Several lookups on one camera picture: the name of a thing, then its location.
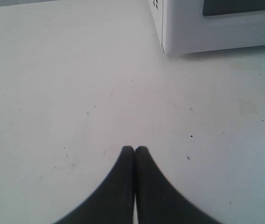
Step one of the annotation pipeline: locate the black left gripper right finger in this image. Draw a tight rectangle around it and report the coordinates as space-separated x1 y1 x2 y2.
135 146 214 224

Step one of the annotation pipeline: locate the white microwave oven body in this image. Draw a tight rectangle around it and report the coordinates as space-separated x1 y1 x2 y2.
148 0 164 50

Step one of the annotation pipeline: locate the white microwave door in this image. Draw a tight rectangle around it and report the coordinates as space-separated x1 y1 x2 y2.
162 0 265 55

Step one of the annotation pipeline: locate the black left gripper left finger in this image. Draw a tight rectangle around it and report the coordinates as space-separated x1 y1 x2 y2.
57 146 135 224

